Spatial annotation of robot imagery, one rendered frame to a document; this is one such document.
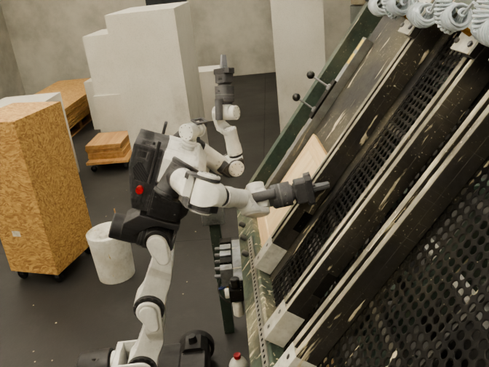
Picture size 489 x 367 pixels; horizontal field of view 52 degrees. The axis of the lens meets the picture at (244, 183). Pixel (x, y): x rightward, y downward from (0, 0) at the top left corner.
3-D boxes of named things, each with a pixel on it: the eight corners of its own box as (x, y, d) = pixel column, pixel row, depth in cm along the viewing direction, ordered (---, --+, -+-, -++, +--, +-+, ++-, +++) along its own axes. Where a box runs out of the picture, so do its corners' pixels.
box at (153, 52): (159, 167, 577) (130, 7, 508) (211, 163, 572) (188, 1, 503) (141, 201, 494) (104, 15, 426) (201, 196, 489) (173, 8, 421)
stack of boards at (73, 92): (63, 104, 948) (57, 81, 931) (117, 99, 940) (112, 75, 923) (-1, 147, 723) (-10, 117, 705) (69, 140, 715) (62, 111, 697)
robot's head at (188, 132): (175, 141, 201) (180, 121, 198) (188, 138, 210) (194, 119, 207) (188, 148, 199) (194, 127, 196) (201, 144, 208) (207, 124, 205)
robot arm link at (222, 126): (233, 103, 230) (239, 130, 236) (217, 104, 235) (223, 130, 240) (225, 108, 225) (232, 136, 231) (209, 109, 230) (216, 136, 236)
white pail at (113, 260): (104, 263, 392) (91, 209, 373) (142, 261, 389) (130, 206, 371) (91, 287, 363) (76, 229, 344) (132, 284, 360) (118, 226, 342)
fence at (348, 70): (257, 209, 252) (251, 205, 251) (370, 41, 223) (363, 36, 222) (258, 213, 248) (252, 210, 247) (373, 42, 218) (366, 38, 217)
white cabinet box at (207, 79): (194, 114, 780) (188, 68, 752) (231, 111, 775) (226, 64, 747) (191, 122, 738) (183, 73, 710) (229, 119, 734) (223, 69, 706)
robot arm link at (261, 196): (283, 210, 184) (252, 216, 184) (276, 182, 186) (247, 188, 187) (282, 203, 173) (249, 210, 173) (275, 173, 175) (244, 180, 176)
